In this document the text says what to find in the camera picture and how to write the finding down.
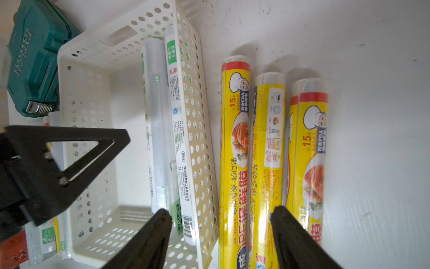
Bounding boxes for yellow wrap roll chef label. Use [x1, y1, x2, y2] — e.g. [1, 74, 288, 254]
[219, 55, 250, 269]

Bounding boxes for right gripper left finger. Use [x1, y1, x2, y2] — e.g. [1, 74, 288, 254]
[104, 209, 172, 269]

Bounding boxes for yellow PE wrap roll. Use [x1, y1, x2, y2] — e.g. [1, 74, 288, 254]
[249, 72, 286, 269]

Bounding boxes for red oval label wrap roll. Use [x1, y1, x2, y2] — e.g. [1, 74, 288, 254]
[25, 112, 72, 265]

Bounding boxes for white plastic perforated basket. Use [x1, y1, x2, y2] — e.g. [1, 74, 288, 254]
[58, 1, 219, 269]

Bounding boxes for white green wrap roll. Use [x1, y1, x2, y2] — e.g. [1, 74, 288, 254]
[165, 28, 197, 251]

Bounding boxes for yellow wrap roll rightmost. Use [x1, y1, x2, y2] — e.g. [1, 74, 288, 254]
[286, 78, 329, 244]

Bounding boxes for clear green label wrap roll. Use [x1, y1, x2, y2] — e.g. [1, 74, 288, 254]
[142, 38, 183, 239]

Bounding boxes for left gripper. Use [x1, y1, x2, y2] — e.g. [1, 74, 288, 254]
[1, 126, 131, 242]

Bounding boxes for green plastic tool case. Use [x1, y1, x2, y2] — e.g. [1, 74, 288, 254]
[7, 1, 80, 118]

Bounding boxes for orange handled pliers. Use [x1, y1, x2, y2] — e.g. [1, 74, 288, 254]
[1, 231, 28, 269]

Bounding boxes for yellow wrap roll left group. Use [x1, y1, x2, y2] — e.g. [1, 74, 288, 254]
[52, 216, 61, 253]

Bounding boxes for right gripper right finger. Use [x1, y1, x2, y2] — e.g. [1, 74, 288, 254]
[271, 206, 340, 269]

